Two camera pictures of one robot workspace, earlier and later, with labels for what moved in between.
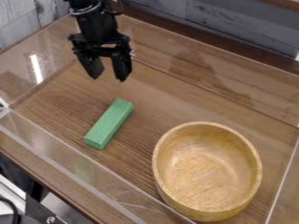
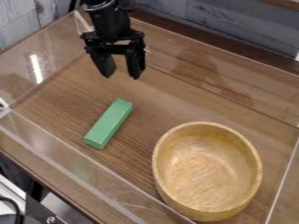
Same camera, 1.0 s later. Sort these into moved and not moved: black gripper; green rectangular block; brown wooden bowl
Moved: black gripper
Not moved: brown wooden bowl; green rectangular block
